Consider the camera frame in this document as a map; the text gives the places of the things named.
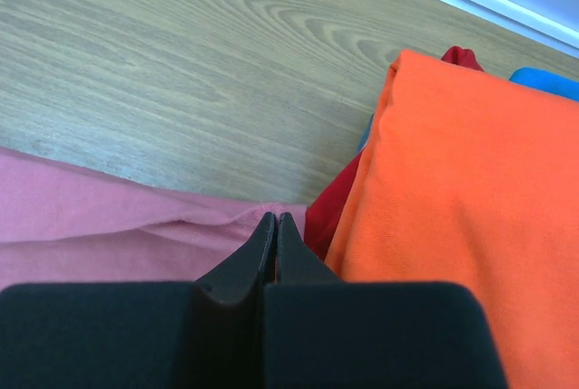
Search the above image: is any salmon pink t-shirt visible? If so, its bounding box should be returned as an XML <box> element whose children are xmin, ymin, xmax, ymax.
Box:
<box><xmin>1</xmin><ymin>149</ymin><xmax>306</xmax><ymax>287</ymax></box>

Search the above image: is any orange folded t-shirt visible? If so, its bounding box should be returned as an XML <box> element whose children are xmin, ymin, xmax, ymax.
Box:
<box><xmin>326</xmin><ymin>50</ymin><xmax>578</xmax><ymax>388</ymax></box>

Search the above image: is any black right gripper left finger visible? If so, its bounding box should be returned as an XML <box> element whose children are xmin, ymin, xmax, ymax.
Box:
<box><xmin>195</xmin><ymin>212</ymin><xmax>275</xmax><ymax>306</ymax></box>

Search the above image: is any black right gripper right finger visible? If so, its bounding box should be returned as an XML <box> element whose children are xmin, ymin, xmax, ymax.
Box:
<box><xmin>275</xmin><ymin>213</ymin><xmax>343</xmax><ymax>284</ymax></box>

